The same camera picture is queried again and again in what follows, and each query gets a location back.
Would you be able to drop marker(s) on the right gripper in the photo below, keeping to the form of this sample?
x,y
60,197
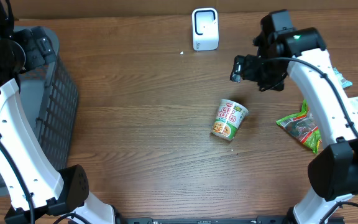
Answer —
x,y
248,60

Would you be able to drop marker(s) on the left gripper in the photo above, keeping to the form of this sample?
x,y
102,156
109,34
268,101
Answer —
x,y
38,46

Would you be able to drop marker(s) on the instant noodle cup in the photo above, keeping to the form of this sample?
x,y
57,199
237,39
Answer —
x,y
229,117

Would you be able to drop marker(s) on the green snack bag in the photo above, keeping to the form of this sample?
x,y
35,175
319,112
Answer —
x,y
302,127

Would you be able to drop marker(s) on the teal snack packet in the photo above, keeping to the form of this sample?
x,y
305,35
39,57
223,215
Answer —
x,y
343,81

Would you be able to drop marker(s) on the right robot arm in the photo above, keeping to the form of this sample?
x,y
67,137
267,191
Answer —
x,y
302,55

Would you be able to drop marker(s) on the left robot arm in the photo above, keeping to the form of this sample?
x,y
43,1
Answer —
x,y
35,187

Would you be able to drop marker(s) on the white barcode scanner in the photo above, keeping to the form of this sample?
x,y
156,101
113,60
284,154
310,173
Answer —
x,y
205,29

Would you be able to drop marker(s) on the grey plastic shopping basket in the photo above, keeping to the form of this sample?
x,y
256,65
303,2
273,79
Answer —
x,y
50,99

